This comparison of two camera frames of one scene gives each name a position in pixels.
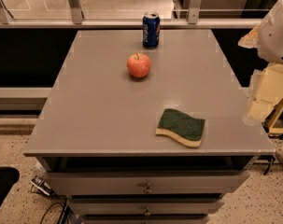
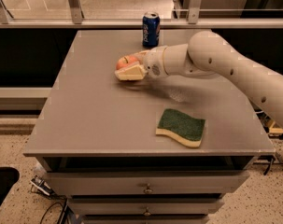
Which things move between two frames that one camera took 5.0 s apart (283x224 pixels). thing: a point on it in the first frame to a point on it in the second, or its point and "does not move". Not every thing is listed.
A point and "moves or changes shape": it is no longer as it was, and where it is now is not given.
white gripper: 275,37 to 154,62
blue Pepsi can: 151,30 does not move
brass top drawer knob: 148,189 does not move
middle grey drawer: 146,206 does not move
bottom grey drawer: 146,218 does not move
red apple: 138,64 moves or changes shape
